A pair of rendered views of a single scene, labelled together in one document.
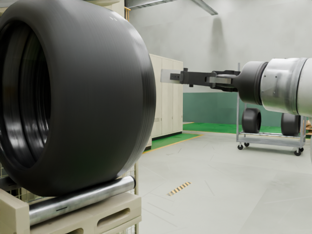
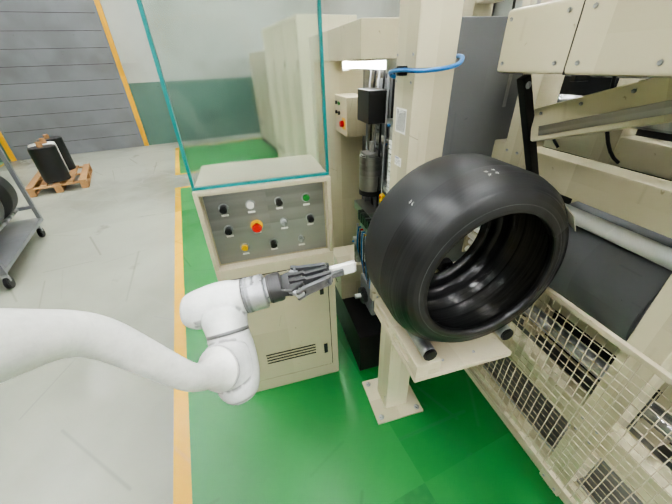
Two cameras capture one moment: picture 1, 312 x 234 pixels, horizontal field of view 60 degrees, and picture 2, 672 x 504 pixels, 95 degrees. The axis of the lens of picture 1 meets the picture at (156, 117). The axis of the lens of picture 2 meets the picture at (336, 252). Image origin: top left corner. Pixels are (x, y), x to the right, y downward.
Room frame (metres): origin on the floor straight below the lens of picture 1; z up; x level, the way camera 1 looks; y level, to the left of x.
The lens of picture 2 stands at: (0.97, -0.60, 1.68)
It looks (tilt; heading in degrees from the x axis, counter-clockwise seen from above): 32 degrees down; 125
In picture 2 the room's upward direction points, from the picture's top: 2 degrees counter-clockwise
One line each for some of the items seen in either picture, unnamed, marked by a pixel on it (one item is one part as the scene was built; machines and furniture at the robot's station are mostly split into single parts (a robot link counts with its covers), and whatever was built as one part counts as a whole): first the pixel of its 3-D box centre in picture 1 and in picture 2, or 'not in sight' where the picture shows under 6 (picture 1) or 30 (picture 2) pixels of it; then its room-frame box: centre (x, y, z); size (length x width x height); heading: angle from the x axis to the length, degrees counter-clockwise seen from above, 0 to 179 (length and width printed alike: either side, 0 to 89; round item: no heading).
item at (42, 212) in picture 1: (84, 197); (405, 317); (0.70, 0.19, 0.90); 0.35 x 0.05 x 0.05; 139
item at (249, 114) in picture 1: (271, 107); not in sight; (5.86, -2.50, 0.96); 1.30 x 0.62 x 1.92; 56
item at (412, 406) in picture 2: not in sight; (391, 395); (0.59, 0.45, 0.01); 0.27 x 0.27 x 0.02; 49
